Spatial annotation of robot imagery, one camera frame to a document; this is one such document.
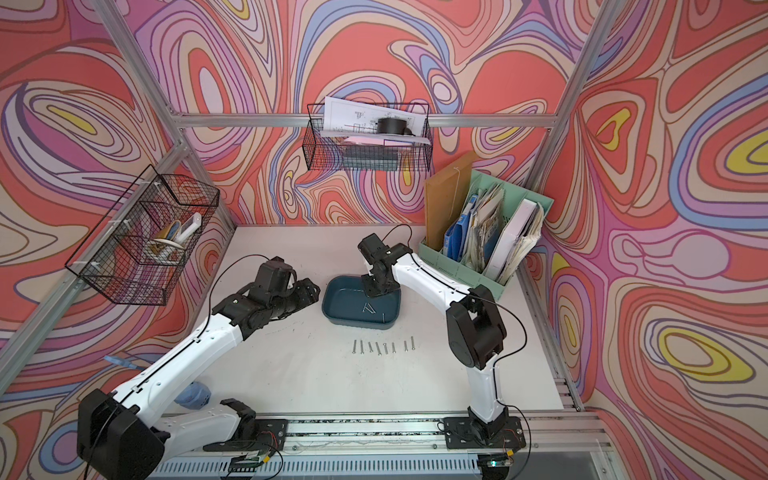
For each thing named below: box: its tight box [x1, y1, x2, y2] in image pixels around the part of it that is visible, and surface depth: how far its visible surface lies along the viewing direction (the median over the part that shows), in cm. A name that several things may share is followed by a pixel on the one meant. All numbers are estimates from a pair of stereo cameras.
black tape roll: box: [377, 117, 416, 137], surface depth 84 cm
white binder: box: [485, 199, 537, 281], surface depth 88 cm
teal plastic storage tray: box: [321, 275, 401, 330], surface depth 97 cm
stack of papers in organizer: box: [466, 184, 505, 270], surface depth 95 cm
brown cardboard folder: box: [424, 152, 474, 251], surface depth 96 cm
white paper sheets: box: [320, 96, 431, 145], surface depth 87 cm
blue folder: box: [443, 213, 471, 262], surface depth 99 cm
